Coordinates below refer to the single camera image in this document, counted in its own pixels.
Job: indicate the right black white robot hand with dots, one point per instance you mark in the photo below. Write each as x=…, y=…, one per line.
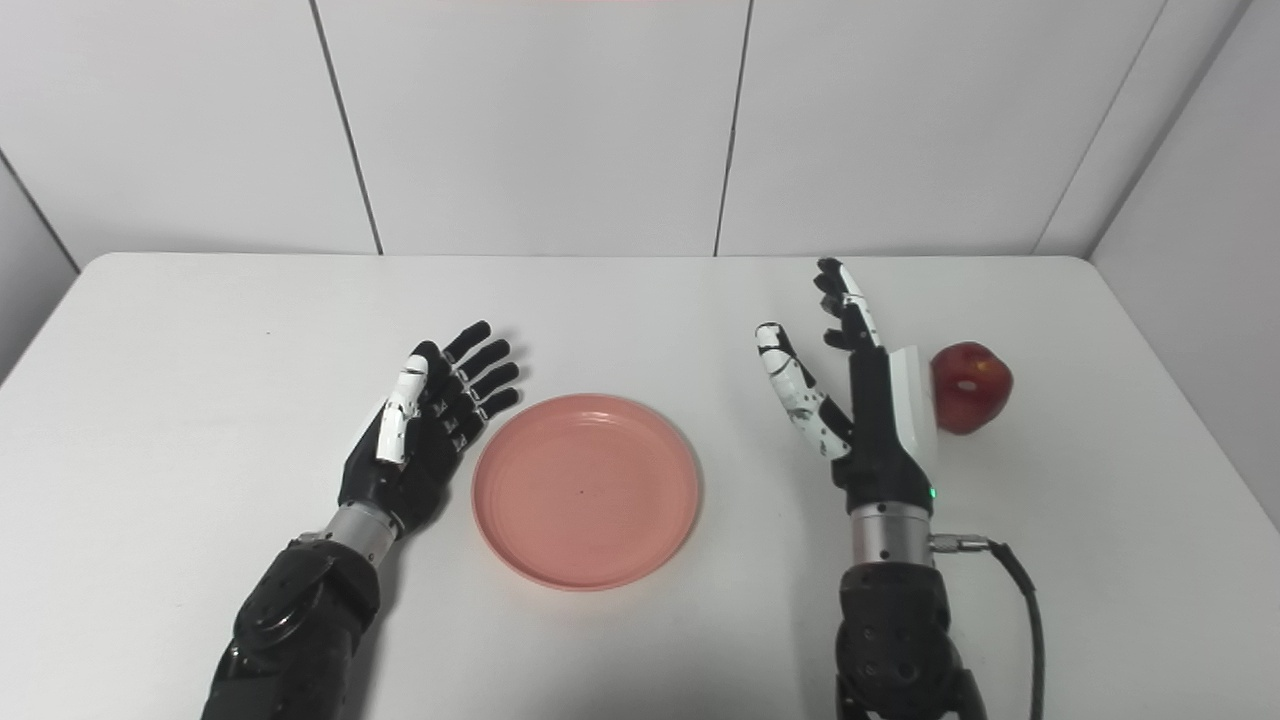
x=885, y=440

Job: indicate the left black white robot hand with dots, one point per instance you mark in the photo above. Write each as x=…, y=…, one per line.
x=410, y=460

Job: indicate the red apple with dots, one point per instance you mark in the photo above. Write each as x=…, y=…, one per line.
x=972, y=388

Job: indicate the pink round plate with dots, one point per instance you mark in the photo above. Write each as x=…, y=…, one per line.
x=586, y=492

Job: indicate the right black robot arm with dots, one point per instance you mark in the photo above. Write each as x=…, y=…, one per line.
x=895, y=630

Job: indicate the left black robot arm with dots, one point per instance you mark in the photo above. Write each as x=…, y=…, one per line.
x=295, y=630

